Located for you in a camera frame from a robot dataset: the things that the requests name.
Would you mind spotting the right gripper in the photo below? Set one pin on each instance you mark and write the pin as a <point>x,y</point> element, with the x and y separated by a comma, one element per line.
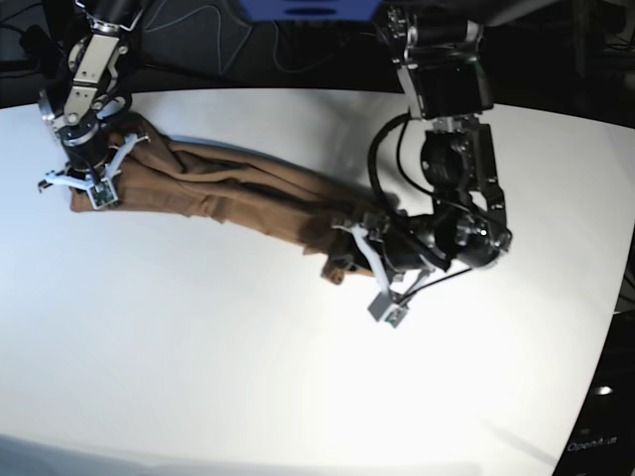
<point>87,152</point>

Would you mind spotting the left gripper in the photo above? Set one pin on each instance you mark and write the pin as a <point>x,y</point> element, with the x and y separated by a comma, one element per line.
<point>402,243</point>

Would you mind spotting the brown T-shirt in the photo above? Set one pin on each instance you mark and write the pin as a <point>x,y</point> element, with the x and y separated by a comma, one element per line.
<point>267,195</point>

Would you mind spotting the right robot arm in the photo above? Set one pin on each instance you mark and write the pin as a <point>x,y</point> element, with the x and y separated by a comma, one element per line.
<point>94,63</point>

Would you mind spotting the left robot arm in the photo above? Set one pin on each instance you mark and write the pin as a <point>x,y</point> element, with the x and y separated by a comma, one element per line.
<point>435,47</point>

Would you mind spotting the blue plastic box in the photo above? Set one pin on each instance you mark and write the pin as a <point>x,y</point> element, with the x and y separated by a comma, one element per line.
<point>309,10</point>

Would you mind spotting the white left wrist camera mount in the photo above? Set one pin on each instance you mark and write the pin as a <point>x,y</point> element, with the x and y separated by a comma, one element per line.
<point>388,306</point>

